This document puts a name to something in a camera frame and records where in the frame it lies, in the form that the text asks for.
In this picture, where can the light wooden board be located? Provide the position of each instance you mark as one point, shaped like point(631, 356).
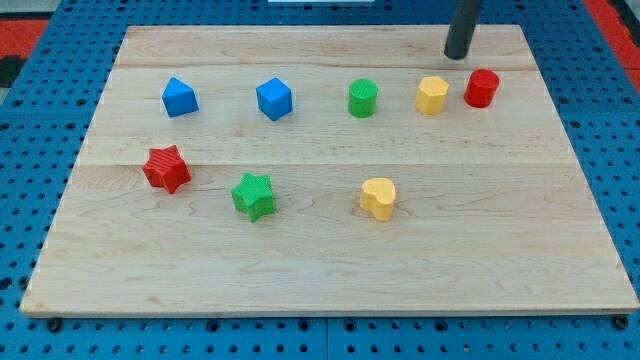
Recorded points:
point(493, 215)

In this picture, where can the red cylinder block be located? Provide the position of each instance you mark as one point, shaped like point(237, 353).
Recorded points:
point(481, 88)

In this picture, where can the yellow hexagonal block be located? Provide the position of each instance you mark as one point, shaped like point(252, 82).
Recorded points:
point(431, 95)

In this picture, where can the blue cube block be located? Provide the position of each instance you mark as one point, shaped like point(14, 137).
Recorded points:
point(274, 99)

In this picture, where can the red star block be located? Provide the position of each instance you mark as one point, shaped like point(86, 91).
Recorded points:
point(166, 169)

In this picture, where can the green cylinder block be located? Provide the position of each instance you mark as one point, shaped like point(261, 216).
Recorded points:
point(362, 98)

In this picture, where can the blue triangular prism block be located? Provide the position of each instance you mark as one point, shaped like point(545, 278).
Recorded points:
point(179, 98)

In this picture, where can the green star block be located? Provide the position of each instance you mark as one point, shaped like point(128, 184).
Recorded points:
point(254, 196)

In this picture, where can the yellow heart block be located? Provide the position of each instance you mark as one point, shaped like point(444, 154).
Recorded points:
point(377, 196)

